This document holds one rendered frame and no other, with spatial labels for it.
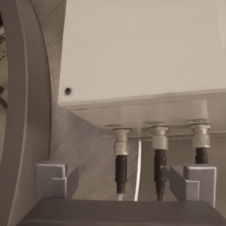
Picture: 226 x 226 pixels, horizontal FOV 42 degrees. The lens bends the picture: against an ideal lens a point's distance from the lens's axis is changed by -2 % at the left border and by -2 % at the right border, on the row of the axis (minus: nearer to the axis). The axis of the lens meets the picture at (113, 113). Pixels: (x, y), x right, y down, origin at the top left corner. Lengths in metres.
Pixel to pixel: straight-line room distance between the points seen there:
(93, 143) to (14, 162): 0.08
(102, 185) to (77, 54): 0.15
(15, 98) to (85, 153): 0.10
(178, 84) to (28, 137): 0.18
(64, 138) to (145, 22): 0.18
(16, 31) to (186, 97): 0.24
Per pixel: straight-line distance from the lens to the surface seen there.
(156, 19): 0.21
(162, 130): 0.27
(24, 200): 0.33
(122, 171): 0.27
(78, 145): 0.33
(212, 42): 0.20
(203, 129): 0.26
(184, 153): 0.30
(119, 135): 0.28
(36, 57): 0.37
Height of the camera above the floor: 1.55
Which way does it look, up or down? 4 degrees down
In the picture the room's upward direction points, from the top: 45 degrees clockwise
